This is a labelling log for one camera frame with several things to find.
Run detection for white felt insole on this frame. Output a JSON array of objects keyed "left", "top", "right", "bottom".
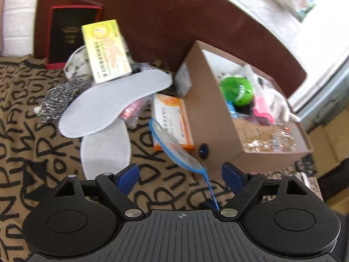
[
  {"left": 80, "top": 119, "right": 131, "bottom": 180},
  {"left": 58, "top": 69, "right": 173, "bottom": 138}
]

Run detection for red framed black box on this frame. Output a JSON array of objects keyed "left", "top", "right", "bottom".
[{"left": 46, "top": 5, "right": 102, "bottom": 69}]

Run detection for yellow green medicine box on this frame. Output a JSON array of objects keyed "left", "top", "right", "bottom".
[{"left": 82, "top": 20, "right": 132, "bottom": 83}]

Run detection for lower white felt insole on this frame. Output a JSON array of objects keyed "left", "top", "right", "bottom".
[{"left": 80, "top": 119, "right": 131, "bottom": 180}]

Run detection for green plastic mosquito repeller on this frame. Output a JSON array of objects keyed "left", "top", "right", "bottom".
[{"left": 219, "top": 76, "right": 254, "bottom": 107}]

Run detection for blue hoop fishing net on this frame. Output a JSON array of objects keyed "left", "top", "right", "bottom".
[{"left": 149, "top": 118, "right": 219, "bottom": 210}]

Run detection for steel wool scrubber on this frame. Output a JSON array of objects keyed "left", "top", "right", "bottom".
[{"left": 33, "top": 76, "right": 92, "bottom": 123}]

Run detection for pink plastic packet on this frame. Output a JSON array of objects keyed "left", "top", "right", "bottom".
[{"left": 119, "top": 95, "right": 153, "bottom": 128}]

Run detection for floral cloth pouch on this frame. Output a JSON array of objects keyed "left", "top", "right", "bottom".
[{"left": 63, "top": 36, "right": 132, "bottom": 81}]

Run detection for orange white medicine box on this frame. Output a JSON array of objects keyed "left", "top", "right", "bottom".
[{"left": 151, "top": 93, "right": 195, "bottom": 153}]

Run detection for dark red wooden headboard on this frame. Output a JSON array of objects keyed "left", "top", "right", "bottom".
[{"left": 34, "top": 0, "right": 306, "bottom": 97}]

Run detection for brown cardboard storage box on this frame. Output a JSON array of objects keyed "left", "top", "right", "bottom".
[{"left": 175, "top": 41, "right": 313, "bottom": 179}]

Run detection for white glove pink cuff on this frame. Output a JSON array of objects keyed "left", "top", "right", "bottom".
[{"left": 252, "top": 93, "right": 275, "bottom": 124}]

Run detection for cardboard cartons beside bed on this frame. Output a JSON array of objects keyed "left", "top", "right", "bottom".
[{"left": 309, "top": 108, "right": 348, "bottom": 215}]

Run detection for packaged brown insoles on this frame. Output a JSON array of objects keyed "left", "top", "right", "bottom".
[{"left": 234, "top": 119, "right": 297, "bottom": 153}]

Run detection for upper white felt insole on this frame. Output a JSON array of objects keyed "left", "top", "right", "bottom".
[{"left": 58, "top": 69, "right": 173, "bottom": 138}]

